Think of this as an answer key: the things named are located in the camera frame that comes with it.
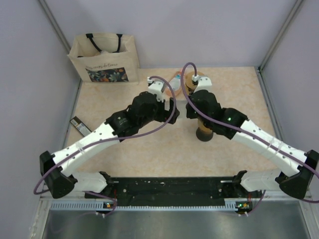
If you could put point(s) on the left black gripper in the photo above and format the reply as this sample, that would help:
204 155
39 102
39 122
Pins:
165 115

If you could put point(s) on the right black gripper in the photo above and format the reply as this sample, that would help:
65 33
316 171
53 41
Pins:
189 102

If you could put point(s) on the brown paper coffee filter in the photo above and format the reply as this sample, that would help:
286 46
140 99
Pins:
189 82

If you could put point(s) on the white paper sheet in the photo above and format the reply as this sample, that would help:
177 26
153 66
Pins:
181 106

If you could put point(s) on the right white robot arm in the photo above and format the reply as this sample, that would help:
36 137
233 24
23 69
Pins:
295 168

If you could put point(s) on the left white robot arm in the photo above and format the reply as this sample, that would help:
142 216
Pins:
59 169

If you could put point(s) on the dark carafe with red lid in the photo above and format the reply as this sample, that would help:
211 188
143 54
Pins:
204 136

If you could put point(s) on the pink detergent bottle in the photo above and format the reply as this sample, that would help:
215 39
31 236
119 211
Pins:
175 83

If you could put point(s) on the beige canvas tote bag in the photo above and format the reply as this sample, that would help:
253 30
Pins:
105 58

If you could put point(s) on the small black barcode box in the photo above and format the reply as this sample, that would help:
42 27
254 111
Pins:
80 126

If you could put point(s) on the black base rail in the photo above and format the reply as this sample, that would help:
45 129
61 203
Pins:
174 191

